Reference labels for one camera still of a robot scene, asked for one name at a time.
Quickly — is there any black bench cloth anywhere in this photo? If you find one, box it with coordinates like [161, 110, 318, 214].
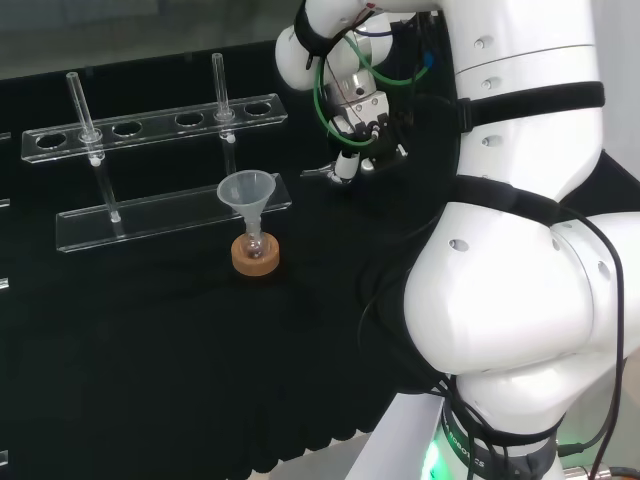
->
[0, 37, 640, 480]

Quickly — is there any metal cable connector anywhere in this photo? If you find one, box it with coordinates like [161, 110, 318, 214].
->
[562, 464, 604, 480]

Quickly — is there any green cable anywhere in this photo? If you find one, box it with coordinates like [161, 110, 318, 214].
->
[312, 33, 432, 149]

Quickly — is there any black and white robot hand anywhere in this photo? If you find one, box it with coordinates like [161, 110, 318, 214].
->
[327, 91, 410, 186]

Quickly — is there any thin black cable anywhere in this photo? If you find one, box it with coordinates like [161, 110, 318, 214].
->
[356, 218, 447, 397]

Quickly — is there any cork ring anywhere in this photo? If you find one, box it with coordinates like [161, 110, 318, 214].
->
[230, 232, 281, 278]

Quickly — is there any small round-bottom glass flask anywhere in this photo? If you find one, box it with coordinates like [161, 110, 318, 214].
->
[238, 222, 268, 261]

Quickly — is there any clear acrylic funnel stand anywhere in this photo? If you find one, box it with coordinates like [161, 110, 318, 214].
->
[20, 52, 294, 254]

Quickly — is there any translucent plastic funnel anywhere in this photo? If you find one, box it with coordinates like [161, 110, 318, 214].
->
[216, 169, 277, 237]

